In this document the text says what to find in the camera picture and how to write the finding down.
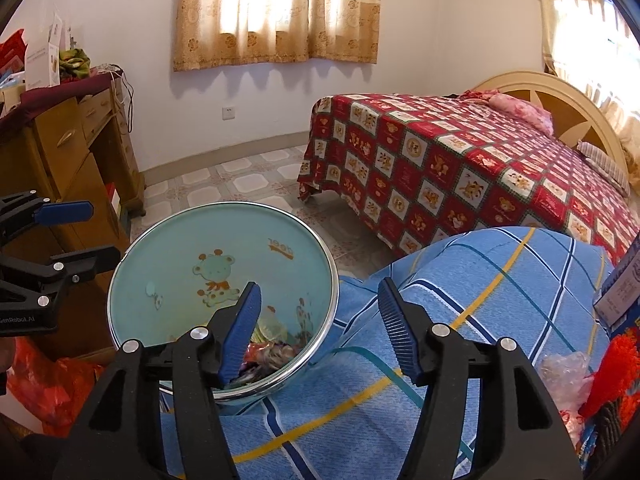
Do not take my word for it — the dark striped net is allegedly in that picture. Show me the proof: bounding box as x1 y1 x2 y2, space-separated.
594 394 635 467

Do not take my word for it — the pink floral pillow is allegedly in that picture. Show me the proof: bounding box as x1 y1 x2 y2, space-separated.
461 88 555 137

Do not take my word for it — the blue plaid cloth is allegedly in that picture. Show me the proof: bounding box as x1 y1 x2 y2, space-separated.
160 226 617 480

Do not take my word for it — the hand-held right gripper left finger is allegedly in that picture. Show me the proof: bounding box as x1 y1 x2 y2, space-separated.
52 281 263 480

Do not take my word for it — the cream wooden headboard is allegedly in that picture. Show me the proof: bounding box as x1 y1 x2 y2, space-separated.
472 70 624 162

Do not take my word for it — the large red floor bag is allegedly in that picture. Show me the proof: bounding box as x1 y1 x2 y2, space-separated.
9 336 104 437

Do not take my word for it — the blue milk carton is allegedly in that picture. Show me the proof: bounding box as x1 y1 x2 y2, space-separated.
592 239 640 343

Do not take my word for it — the clear plastic bag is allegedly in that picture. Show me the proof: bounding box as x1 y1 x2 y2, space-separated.
538 351 601 442

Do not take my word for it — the narrow beige patterned curtain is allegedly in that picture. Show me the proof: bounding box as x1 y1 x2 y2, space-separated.
533 0 640 187

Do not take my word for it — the red foam net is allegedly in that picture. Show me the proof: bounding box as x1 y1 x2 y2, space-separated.
579 331 640 422

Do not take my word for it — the wide beige patterned curtain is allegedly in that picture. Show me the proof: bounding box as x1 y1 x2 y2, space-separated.
172 0 382 72

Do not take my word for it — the dark red cloth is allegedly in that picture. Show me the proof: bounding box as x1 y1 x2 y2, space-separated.
0 70 122 122

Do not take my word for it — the green red cloth bundle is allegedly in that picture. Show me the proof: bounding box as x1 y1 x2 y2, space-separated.
58 47 92 81

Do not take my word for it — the bed with red bear quilt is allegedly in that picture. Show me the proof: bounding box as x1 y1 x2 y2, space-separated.
297 92 640 267

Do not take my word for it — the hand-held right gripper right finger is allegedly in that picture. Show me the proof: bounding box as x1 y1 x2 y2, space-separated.
377 277 584 480

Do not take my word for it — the light blue cartoon bin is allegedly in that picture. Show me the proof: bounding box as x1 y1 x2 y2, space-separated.
107 201 340 407

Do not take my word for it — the red gift bag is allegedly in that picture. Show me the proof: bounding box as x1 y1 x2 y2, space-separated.
0 29 27 74

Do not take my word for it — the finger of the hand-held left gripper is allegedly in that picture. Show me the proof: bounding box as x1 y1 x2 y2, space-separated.
0 190 95 247
0 243 122 308

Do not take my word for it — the thin dark cable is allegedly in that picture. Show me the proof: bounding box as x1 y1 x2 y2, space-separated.
107 64 136 132

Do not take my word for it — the striped pillow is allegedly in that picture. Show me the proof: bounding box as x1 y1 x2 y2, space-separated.
574 140 632 197

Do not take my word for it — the wooden cabinet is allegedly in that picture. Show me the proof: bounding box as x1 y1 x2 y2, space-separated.
0 72 146 362

